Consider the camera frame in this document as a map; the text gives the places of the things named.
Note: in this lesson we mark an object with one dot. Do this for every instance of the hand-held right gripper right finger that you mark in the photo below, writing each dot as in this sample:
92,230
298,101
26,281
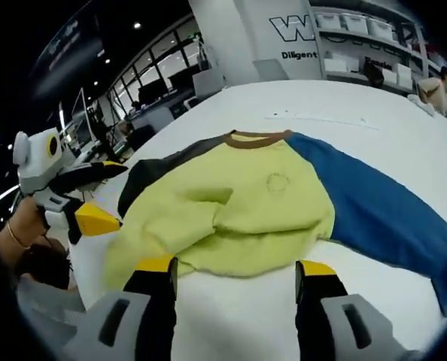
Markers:
332,323

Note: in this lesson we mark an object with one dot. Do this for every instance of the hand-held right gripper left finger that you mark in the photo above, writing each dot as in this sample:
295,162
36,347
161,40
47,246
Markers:
133,319

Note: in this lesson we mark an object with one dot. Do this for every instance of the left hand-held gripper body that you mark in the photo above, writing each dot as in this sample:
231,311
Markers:
37,165

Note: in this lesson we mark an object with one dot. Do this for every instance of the yellow blue grey garment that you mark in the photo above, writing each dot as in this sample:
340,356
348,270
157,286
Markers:
246,203

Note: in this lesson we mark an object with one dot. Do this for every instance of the person's left hand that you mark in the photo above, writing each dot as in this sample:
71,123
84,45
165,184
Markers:
29,220

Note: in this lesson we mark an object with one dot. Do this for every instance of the black cabinet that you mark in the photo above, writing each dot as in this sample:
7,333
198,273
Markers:
142,135

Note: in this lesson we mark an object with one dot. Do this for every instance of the grey office counter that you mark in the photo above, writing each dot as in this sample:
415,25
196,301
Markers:
152,116

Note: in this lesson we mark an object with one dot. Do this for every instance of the grey mesh office chair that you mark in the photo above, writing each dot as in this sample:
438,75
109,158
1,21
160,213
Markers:
46,301

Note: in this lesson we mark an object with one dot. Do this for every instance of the black computer monitor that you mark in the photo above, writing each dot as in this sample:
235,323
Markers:
181,82
152,93

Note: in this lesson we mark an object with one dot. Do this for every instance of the small white appliance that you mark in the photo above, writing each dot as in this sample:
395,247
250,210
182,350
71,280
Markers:
184,107

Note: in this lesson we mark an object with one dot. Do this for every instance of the dark hanging display screen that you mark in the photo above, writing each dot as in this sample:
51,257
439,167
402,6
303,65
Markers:
69,45

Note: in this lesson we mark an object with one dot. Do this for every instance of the ceiling spot lights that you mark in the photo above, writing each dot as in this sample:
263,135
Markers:
137,25

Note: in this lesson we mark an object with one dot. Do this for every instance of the white crumpled cloth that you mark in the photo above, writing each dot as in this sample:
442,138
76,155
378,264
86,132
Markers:
421,105

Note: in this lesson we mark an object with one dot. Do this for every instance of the black backpack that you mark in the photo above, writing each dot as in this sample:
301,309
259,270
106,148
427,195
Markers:
373,73

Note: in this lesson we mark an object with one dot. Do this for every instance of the metal storage shelf rack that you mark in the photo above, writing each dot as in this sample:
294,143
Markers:
419,41

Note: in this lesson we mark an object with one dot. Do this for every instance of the rows of white storage bins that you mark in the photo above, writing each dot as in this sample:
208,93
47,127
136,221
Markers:
355,22

